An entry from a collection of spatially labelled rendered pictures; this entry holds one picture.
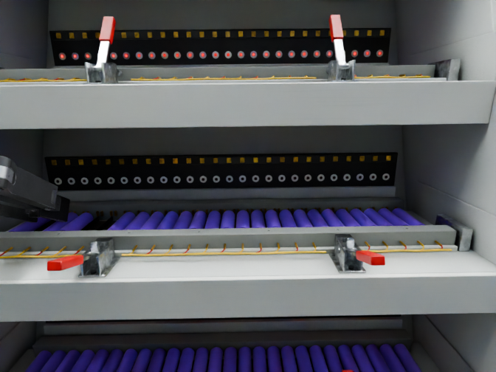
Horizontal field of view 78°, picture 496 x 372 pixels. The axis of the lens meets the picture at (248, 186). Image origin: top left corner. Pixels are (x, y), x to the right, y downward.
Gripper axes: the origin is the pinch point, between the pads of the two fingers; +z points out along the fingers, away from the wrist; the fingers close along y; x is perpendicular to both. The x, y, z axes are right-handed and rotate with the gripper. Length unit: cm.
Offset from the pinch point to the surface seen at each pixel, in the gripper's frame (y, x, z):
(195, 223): 18.8, -1.8, 3.4
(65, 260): 9.9, -6.6, -9.8
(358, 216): 40.6, -0.9, 5.0
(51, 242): 2.8, -4.3, -0.2
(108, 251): 10.4, -5.5, -2.5
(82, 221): 3.0, -1.0, 5.6
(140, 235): 13.1, -3.7, -0.6
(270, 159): 29.2, 8.5, 8.1
